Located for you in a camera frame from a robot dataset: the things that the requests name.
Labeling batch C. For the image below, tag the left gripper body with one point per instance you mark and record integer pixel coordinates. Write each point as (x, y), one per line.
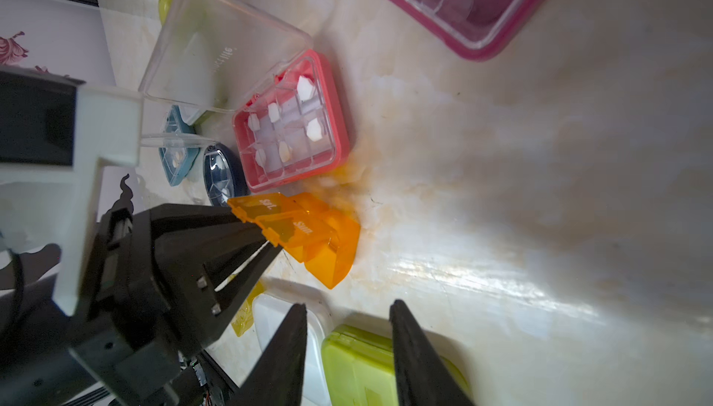
(121, 334)

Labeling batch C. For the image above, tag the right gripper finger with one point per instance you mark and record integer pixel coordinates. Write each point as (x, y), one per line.
(278, 376)
(420, 374)

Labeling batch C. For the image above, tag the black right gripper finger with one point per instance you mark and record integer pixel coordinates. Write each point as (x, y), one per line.
(194, 237)
(214, 282)

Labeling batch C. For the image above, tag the yellow small pillbox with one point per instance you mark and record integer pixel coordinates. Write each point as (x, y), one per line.
(244, 318)

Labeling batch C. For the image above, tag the white square pillbox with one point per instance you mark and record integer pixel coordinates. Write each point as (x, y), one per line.
(270, 310)

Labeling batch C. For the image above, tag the lime green square pillbox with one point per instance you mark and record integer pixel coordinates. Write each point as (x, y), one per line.
(360, 368)

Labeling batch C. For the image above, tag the orange two-cell pillbox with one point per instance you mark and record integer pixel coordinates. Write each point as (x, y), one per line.
(314, 233)

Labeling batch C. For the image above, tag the navy round pillbox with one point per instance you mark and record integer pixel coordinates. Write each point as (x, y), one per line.
(223, 175)

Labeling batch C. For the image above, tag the teal rectangular pillbox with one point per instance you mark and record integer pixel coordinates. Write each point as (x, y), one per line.
(177, 161)

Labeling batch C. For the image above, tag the pink rectangular pillbox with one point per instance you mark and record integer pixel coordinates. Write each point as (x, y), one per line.
(274, 96)

